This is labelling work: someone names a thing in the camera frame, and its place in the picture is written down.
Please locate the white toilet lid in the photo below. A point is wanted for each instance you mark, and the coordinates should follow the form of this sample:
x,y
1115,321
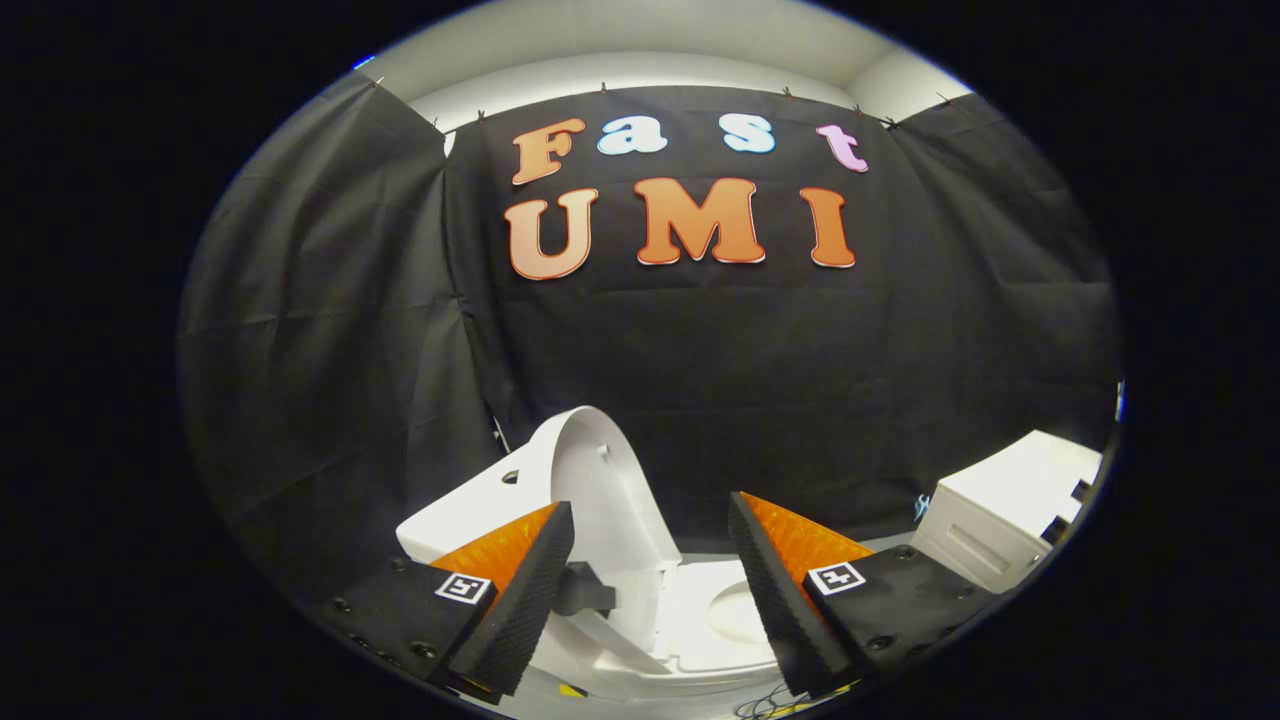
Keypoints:
x,y
620,500

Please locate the white cabinet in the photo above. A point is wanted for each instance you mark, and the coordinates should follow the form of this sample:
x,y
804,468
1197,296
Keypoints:
x,y
1000,490

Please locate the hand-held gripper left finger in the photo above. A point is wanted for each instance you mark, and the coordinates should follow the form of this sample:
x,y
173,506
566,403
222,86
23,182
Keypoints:
x,y
525,610

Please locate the black backdrop cloth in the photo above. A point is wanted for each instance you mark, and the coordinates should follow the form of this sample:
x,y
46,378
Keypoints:
x,y
700,380

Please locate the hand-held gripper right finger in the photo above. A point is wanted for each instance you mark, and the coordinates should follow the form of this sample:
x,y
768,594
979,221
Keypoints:
x,y
785,620

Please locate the white toilet seat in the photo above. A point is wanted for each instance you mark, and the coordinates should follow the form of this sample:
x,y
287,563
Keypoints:
x,y
690,625

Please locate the white toilet body with tank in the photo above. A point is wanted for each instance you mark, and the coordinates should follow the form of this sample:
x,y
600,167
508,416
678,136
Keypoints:
x,y
450,525

